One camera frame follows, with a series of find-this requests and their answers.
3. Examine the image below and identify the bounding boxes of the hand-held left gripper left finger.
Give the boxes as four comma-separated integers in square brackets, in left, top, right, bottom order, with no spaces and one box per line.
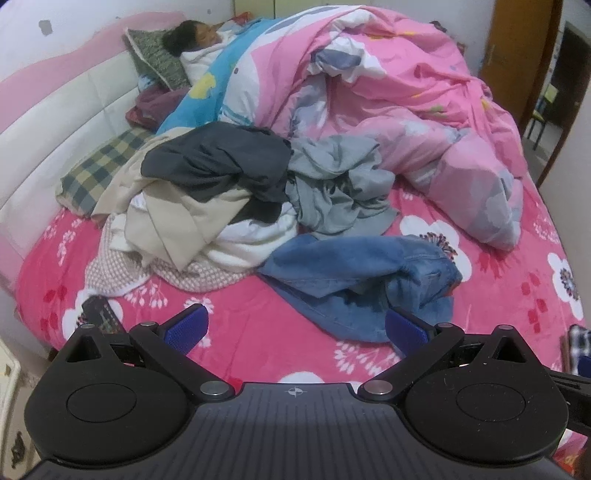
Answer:
[65,304,234,400]

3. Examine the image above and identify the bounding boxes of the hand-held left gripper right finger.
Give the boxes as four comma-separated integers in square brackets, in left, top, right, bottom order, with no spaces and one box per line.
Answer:
[358,307,532,402]

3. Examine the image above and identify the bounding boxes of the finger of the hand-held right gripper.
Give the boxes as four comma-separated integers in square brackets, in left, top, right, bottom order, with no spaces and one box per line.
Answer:
[549,368,591,435]

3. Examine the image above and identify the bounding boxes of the blue denim jeans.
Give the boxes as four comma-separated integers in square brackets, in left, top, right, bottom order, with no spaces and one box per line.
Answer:
[257,234,463,343]

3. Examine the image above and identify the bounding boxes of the black white checked cloth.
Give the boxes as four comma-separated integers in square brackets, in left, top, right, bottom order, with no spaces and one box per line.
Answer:
[561,324,591,376]

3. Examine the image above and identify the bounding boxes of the black remote control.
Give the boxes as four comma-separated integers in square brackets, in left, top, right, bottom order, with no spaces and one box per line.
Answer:
[76,295,125,334]

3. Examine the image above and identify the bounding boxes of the pink white checked knit cloth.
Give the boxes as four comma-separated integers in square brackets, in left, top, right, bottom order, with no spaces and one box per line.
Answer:
[85,217,252,298]

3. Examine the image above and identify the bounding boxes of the white fleece garment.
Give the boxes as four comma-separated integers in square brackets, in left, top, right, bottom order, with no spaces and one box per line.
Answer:
[111,194,301,278]

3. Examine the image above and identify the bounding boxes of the beige garment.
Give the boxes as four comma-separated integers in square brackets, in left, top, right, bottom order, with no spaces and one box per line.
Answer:
[91,138,252,271]

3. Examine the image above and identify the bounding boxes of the light grey garment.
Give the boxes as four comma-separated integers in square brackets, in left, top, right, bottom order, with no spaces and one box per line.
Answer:
[285,135,402,235]

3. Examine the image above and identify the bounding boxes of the dark grey garment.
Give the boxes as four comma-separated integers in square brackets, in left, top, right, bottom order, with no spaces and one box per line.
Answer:
[141,122,293,224]

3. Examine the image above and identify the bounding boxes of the plaid pillow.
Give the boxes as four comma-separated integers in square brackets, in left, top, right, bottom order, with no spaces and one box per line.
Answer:
[56,127,155,217]

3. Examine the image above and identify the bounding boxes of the white nightstand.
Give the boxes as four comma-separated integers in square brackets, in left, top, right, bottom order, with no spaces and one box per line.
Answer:
[0,344,33,480]

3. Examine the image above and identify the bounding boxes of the maroon cloth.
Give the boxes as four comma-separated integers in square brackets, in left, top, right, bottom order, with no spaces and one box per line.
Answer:
[126,85,188,130]

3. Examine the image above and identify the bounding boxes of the blue printed quilt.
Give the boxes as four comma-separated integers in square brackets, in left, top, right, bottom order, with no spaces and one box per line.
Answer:
[154,18,278,137]

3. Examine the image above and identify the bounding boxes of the pink floral duvet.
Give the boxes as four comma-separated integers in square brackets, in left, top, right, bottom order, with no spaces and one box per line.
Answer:
[217,4,532,252]

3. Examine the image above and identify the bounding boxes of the pink white padded headboard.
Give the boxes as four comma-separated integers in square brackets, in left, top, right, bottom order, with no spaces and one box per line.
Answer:
[0,11,185,296]

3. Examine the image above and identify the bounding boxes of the green knit pillow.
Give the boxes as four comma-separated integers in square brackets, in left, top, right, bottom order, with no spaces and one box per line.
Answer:
[122,28,192,90]

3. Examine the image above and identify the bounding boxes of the green chair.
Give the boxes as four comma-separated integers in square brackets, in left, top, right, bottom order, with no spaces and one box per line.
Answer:
[526,83,561,151]

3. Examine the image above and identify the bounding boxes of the wooden door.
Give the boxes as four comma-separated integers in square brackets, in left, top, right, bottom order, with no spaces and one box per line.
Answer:
[478,0,568,134]

